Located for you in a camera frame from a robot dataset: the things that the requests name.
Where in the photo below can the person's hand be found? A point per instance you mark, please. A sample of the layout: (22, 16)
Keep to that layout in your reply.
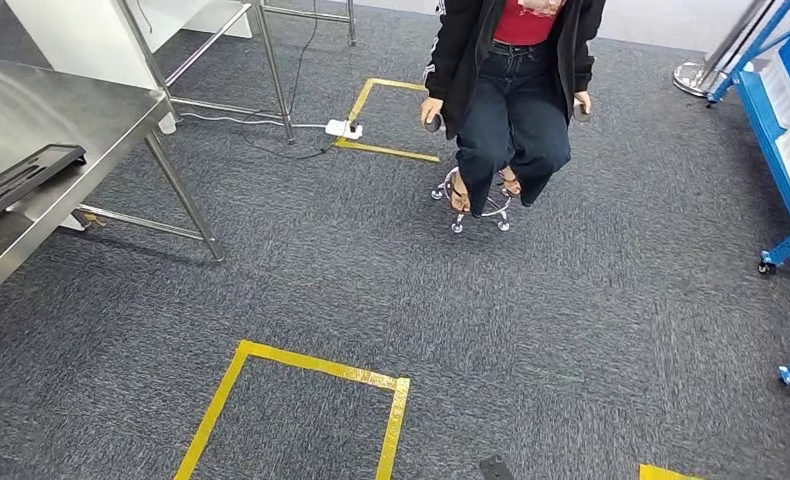
(429, 107)
(584, 100)

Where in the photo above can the person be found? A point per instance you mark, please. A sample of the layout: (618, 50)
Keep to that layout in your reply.
(514, 112)

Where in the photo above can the white plastic crate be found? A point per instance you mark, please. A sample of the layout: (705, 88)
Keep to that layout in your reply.
(779, 93)

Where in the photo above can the chrome stanchion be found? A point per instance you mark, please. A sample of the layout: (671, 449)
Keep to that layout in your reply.
(693, 79)

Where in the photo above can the yellow floor tape square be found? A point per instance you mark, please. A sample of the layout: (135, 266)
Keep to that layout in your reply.
(315, 366)
(660, 473)
(382, 151)

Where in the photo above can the steel frame table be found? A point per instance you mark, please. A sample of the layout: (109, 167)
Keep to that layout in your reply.
(272, 79)

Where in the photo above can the white power strip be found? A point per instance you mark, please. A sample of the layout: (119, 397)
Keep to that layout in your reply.
(338, 128)

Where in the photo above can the black plastic frame part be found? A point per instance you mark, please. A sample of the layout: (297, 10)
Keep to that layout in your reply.
(11, 185)

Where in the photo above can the blue metal shelf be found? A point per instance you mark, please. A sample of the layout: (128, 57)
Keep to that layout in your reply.
(766, 132)

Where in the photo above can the white panel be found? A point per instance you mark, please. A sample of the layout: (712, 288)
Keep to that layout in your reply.
(70, 40)

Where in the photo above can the stainless steel workbench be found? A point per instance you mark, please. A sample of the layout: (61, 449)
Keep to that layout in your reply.
(50, 119)

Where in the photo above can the small dark handheld device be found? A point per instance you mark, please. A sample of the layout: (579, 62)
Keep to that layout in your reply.
(578, 114)
(434, 124)

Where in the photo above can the chrome stool with casters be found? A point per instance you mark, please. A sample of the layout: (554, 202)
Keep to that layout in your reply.
(458, 226)

